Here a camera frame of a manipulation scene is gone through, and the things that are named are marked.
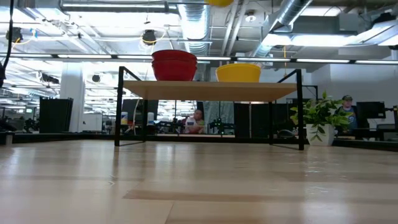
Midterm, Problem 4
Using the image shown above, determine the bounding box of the floral bowl with red outside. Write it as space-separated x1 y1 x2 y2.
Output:
151 55 198 65
152 62 198 82
152 49 198 58

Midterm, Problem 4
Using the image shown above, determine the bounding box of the yellow plastic bowl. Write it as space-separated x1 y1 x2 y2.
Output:
204 0 234 8
216 63 262 83

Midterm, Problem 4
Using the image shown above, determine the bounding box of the person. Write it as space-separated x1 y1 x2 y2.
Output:
185 108 206 134
335 95 358 131

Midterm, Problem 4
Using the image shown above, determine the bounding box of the wooden shelf with black legs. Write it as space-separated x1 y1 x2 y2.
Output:
114 65 305 151

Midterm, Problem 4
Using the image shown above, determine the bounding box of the black partition panel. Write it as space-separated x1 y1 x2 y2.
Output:
233 101 295 138

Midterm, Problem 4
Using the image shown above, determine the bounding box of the green potted plant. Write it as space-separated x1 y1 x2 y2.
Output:
289 90 355 147

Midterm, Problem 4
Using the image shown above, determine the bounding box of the long ceiling light strip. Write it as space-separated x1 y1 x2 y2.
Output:
0 53 398 65

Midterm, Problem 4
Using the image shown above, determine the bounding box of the black cabinet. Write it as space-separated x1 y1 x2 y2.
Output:
39 97 74 134

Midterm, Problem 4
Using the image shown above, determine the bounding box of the black computer monitor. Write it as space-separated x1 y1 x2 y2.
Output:
356 101 386 128

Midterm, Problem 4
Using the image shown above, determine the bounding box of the silver spiral air duct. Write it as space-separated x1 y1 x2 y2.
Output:
177 2 213 56
251 0 313 58

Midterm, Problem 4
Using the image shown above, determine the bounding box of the black metal table frame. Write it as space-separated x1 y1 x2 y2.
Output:
0 132 398 152

